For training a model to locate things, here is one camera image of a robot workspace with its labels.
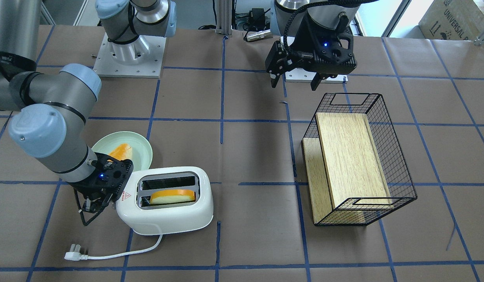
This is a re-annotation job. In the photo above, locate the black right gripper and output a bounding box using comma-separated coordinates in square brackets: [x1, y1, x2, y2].
[76, 190, 117, 214]

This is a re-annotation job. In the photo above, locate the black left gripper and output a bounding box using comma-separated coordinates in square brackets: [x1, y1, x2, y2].
[265, 39, 357, 91]

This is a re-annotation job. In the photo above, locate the white two-slot toaster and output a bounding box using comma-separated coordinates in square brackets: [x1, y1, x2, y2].
[116, 166, 214, 235]

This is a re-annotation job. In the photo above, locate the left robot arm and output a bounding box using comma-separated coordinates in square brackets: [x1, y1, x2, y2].
[265, 0, 364, 90]

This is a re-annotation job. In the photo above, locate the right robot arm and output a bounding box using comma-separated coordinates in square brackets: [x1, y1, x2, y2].
[0, 0, 134, 215]

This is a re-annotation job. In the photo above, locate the bread slice in toaster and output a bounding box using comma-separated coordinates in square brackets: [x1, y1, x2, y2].
[149, 189, 196, 205]

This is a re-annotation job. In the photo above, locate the bread slice on plate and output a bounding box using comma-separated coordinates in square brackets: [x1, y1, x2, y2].
[108, 143, 133, 161]

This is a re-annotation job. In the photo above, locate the light green plate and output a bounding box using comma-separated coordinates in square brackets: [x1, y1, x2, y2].
[92, 131, 153, 171]

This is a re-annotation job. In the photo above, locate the wooden box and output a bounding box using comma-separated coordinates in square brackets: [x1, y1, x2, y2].
[302, 112, 394, 226]

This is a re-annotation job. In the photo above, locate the cardboard box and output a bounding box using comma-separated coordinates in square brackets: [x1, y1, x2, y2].
[419, 0, 484, 40]

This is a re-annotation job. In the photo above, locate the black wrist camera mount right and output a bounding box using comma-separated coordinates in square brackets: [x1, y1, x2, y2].
[69, 152, 134, 198]

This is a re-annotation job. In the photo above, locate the white toaster power cord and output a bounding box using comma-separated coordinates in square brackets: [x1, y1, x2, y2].
[64, 234, 163, 261]

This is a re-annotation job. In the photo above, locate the aluminium frame post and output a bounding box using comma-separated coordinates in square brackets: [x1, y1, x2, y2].
[214, 0, 235, 38]

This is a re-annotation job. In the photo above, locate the black wire basket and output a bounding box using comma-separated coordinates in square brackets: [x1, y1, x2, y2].
[302, 93, 417, 226]

